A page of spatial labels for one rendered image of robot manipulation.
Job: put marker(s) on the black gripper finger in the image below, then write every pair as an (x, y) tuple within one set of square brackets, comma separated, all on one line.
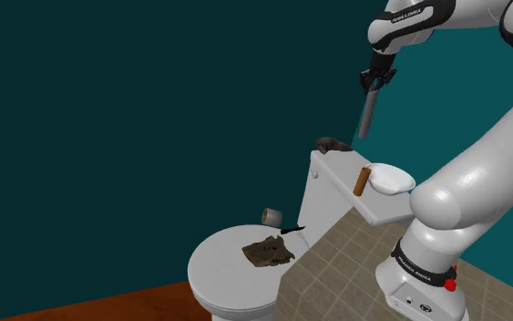
[(365, 80), (388, 76)]

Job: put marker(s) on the brown flat cloth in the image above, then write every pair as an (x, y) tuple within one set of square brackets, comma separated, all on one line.
[(268, 252)]

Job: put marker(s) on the grey toilet paper roll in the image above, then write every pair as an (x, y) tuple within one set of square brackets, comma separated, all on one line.
[(273, 217)]

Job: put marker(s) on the dark brown crumpled cloth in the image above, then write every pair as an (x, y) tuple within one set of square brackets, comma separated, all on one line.
[(332, 144)]

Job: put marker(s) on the white bowl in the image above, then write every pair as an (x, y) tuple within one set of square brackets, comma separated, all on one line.
[(391, 180)]

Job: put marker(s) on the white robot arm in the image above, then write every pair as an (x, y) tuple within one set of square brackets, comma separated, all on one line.
[(482, 178)]

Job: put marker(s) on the brown cardboard tube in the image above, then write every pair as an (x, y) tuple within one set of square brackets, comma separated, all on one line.
[(362, 181)]

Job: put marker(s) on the white toilet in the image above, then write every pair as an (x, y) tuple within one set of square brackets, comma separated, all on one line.
[(225, 271)]

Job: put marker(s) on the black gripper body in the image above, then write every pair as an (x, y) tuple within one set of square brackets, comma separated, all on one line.
[(381, 62)]

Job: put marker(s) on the tan tiled robot stand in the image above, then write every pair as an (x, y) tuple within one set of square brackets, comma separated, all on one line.
[(340, 271)]

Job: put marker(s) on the grey cylinder tube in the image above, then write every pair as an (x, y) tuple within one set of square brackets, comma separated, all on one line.
[(368, 113)]

